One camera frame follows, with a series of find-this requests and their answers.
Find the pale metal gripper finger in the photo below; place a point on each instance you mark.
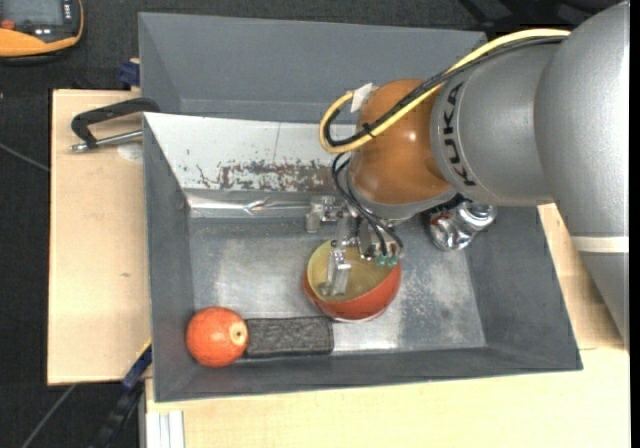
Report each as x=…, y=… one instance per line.
x=325, y=211
x=339, y=276

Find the red bowl with yellow inside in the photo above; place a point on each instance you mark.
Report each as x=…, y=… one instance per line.
x=367, y=303

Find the dark green flat block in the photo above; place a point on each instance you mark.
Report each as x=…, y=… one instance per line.
x=290, y=337

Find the crushed silver can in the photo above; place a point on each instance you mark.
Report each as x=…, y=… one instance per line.
x=457, y=228

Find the orange fruit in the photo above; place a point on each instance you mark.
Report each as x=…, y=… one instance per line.
x=212, y=336

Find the grey metal bin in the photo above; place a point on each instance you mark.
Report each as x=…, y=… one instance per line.
x=250, y=66

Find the pale wood board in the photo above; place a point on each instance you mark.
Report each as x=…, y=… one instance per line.
x=95, y=246

